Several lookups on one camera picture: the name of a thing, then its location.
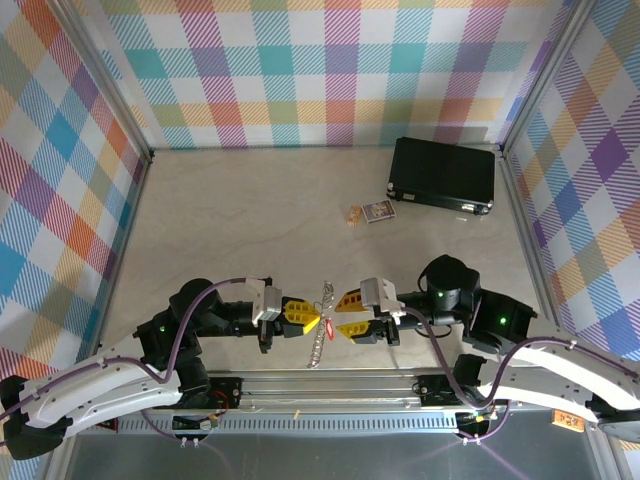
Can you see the aluminium frame post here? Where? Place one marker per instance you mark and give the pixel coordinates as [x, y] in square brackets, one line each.
[106, 75]
[545, 75]

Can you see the grey metal sheet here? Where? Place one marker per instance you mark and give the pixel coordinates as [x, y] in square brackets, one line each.
[325, 457]

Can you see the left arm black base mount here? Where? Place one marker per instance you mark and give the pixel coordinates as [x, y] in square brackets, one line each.
[225, 390]

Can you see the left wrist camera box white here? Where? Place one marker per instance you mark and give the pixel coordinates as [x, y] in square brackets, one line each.
[265, 300]

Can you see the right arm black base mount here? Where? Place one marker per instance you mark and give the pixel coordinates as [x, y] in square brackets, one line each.
[435, 390]

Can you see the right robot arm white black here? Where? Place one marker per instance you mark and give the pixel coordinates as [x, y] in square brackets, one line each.
[550, 380]

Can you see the small orange packet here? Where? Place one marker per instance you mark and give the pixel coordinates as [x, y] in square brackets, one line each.
[354, 216]

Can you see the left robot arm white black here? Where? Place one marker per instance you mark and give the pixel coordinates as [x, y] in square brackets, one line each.
[100, 390]

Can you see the black hard case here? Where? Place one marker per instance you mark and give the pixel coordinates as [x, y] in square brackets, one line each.
[440, 170]

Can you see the aluminium side rail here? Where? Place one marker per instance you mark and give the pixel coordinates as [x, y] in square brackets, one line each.
[530, 225]
[125, 250]

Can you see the red triangle sticker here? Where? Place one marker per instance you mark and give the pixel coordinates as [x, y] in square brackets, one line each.
[109, 427]

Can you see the aluminium mounting rail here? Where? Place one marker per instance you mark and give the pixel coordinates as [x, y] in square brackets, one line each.
[325, 390]

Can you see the purple playing card box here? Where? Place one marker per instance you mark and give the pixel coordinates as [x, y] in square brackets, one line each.
[379, 212]

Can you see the black connector hub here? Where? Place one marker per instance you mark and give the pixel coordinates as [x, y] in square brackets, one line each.
[192, 424]
[472, 422]

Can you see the orange paper tag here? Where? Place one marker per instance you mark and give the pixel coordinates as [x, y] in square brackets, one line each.
[569, 420]

